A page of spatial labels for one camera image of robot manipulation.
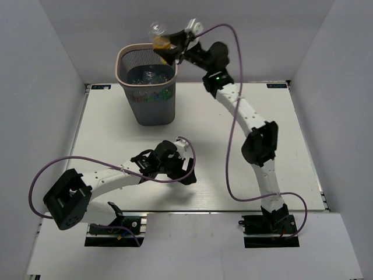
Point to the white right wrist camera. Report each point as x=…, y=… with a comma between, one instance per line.
x=194, y=26

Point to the blue label sticker right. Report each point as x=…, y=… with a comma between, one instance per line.
x=276, y=85

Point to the clear bottle orange label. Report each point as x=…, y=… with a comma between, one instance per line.
x=157, y=36

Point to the blue label sticker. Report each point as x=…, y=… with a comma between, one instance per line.
x=276, y=85
x=100, y=87

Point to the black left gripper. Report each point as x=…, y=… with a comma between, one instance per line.
x=189, y=167

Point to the green plastic bottle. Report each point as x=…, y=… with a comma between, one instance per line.
x=148, y=77

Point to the clear bottle red-blue label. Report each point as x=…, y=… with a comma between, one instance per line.
x=160, y=78

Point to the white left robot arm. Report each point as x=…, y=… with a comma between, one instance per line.
x=72, y=199

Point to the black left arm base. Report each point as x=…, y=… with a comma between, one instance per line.
x=129, y=232

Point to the blue label sticker left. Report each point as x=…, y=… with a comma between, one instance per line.
x=100, y=87

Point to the grey mesh waste bin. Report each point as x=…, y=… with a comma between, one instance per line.
x=152, y=105

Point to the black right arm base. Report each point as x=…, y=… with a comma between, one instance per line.
x=258, y=235

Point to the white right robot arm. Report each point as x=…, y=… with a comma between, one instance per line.
x=261, y=136

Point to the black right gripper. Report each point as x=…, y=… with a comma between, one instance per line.
x=170, y=55

